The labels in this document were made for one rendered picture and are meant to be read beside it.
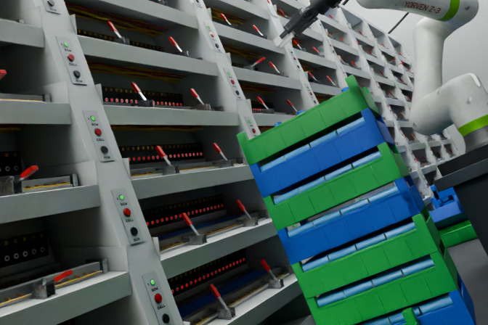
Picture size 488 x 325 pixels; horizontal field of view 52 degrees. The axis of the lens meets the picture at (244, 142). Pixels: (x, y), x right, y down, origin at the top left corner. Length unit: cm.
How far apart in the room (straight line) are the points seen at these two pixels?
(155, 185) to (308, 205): 36
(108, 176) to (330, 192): 48
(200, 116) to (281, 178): 45
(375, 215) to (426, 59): 104
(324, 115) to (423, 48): 100
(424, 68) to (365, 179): 97
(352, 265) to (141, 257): 44
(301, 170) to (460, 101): 78
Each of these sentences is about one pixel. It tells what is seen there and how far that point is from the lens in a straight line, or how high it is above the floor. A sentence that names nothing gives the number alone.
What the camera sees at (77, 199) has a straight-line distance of 104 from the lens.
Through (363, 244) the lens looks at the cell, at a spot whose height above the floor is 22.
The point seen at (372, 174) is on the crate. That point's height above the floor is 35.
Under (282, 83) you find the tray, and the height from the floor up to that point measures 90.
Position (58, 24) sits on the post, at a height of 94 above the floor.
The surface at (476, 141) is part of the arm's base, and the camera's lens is 174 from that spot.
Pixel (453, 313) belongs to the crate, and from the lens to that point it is 111.
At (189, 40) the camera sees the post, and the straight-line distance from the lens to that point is 182.
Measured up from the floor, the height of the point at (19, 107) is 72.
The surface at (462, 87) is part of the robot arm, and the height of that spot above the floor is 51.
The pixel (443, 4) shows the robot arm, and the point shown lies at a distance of 194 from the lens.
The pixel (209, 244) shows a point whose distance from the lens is 127.
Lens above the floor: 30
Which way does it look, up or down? 11 degrees up
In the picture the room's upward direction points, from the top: 23 degrees counter-clockwise
